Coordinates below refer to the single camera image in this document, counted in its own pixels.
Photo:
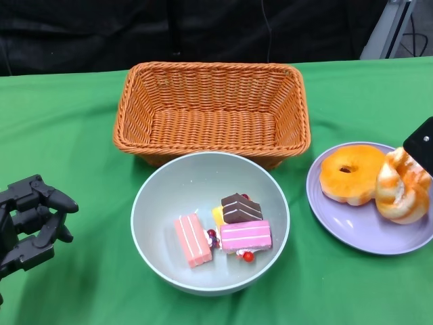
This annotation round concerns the grey-green round bowl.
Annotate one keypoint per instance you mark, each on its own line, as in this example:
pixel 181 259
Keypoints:
pixel 176 189

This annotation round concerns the black backdrop curtain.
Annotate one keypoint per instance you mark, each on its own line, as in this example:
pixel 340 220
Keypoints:
pixel 101 34

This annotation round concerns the yellow cake slice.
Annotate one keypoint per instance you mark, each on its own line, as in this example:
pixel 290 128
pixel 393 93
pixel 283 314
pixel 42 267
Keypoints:
pixel 217 216

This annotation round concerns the lilac round plate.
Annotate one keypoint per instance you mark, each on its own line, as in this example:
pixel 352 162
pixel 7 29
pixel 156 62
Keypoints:
pixel 352 233

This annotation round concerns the chocolate brown cake slice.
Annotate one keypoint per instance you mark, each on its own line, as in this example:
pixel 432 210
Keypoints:
pixel 240 210

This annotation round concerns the orange white twisted bread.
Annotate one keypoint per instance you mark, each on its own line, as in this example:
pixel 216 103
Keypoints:
pixel 406 193

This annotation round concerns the magenta pink cake slice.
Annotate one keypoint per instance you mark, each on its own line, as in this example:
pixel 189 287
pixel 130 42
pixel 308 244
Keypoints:
pixel 245 235

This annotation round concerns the salmon pink cake slice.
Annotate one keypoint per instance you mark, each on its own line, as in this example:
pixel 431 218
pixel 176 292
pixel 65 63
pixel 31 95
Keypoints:
pixel 193 240

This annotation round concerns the grey metal frame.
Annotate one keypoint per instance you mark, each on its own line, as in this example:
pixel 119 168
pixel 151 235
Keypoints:
pixel 382 34

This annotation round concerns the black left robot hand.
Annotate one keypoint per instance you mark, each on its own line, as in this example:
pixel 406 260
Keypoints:
pixel 30 233

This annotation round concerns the orange wicker basket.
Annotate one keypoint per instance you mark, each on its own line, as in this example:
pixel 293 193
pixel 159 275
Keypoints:
pixel 209 130

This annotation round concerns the green tablecloth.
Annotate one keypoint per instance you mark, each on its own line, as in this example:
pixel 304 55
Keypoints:
pixel 84 135

